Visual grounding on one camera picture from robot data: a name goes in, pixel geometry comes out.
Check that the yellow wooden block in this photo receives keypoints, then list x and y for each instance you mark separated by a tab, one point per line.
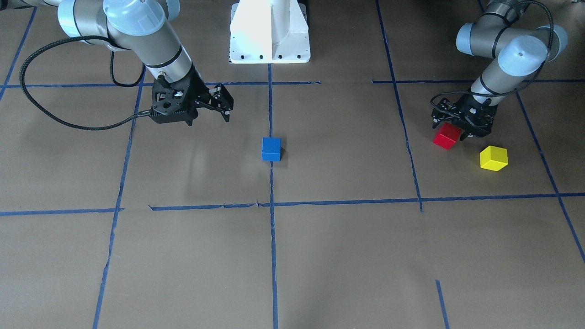
494	158

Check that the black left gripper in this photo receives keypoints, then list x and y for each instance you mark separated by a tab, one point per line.
481	114

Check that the blue wooden block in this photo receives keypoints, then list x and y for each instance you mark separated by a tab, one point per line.
271	149

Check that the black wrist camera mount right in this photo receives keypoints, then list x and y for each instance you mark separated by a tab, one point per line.
172	101

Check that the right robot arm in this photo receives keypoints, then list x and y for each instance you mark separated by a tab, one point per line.
143	27

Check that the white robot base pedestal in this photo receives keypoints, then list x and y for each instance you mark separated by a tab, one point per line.
269	31

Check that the red wooden block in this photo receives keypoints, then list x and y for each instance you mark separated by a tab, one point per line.
447	136

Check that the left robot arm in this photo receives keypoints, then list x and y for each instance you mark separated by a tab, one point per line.
516	54

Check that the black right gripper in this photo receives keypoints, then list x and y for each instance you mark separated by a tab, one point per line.
197	94

